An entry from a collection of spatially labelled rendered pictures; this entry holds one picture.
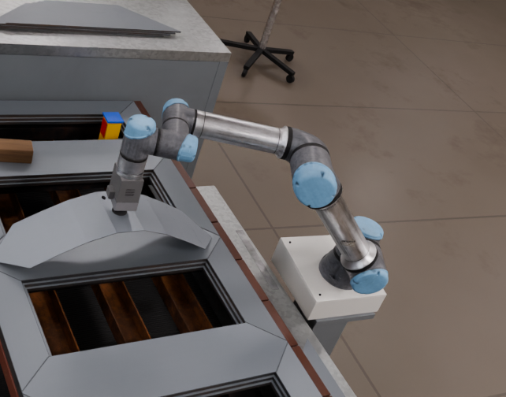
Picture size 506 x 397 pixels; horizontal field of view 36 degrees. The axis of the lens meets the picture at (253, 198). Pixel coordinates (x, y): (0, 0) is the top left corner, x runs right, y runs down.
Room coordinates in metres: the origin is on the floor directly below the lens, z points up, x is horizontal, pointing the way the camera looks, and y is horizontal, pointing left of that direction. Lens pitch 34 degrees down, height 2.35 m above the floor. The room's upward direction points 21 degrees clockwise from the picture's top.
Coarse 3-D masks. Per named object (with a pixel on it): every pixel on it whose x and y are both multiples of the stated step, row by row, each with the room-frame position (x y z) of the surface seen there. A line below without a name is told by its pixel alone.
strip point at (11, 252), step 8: (8, 232) 1.60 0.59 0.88; (16, 232) 1.61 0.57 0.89; (8, 240) 1.58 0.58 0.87; (16, 240) 1.58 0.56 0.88; (0, 248) 1.55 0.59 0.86; (8, 248) 1.55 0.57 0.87; (16, 248) 1.56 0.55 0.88; (0, 256) 1.53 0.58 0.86; (8, 256) 1.53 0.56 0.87; (16, 256) 1.53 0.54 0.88; (24, 256) 1.53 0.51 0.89; (8, 264) 1.51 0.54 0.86; (16, 264) 1.51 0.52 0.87; (24, 264) 1.51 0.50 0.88
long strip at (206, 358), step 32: (96, 352) 1.35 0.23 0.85; (128, 352) 1.38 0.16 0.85; (160, 352) 1.42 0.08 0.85; (192, 352) 1.46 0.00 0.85; (224, 352) 1.50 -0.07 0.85; (256, 352) 1.54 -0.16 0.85; (32, 384) 1.19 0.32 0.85; (64, 384) 1.22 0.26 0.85; (96, 384) 1.25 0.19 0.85; (128, 384) 1.29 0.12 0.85; (160, 384) 1.32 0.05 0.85; (192, 384) 1.36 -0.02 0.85
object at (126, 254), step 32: (160, 192) 2.11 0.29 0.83; (64, 256) 1.63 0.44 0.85; (96, 256) 1.68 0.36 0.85; (128, 256) 1.73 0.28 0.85; (160, 256) 1.78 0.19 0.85; (192, 256) 1.83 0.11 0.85; (32, 288) 1.49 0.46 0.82; (224, 288) 1.75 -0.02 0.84; (224, 384) 1.40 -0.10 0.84; (256, 384) 1.45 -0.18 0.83
